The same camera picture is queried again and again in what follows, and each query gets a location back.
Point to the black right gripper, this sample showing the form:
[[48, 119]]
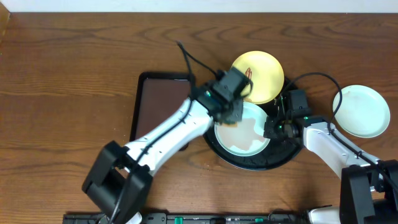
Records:
[[270, 134]]

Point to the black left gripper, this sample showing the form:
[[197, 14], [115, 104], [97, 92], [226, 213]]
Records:
[[232, 115]]

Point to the light green plate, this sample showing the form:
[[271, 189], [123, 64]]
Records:
[[246, 139], [363, 112]]

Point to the yellow plate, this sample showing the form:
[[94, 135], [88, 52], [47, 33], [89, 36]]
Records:
[[266, 73]]

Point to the green orange sponge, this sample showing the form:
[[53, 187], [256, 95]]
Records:
[[232, 125]]

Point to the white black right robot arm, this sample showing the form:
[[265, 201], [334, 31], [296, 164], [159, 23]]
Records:
[[368, 192]]

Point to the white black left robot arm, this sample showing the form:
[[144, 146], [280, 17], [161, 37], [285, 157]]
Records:
[[121, 176]]

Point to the black round tray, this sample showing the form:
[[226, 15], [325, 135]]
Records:
[[276, 153]]

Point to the black rectangular water tray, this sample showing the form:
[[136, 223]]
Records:
[[159, 95]]

